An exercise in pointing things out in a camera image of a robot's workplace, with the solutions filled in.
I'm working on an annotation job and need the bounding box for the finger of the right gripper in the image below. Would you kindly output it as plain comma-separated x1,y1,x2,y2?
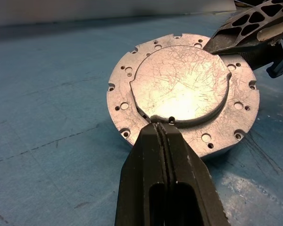
240,30,283,78
202,0,283,55

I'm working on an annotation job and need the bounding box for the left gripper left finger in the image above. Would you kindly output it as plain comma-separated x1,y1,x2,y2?
115,122,171,226

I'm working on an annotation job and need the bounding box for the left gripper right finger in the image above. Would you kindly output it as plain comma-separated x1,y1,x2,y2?
159,122,232,226

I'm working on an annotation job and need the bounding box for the silver rotor disc part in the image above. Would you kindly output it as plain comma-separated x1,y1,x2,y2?
106,32,261,158

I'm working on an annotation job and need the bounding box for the blue plastic table cover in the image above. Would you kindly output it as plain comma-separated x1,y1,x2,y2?
0,14,283,226

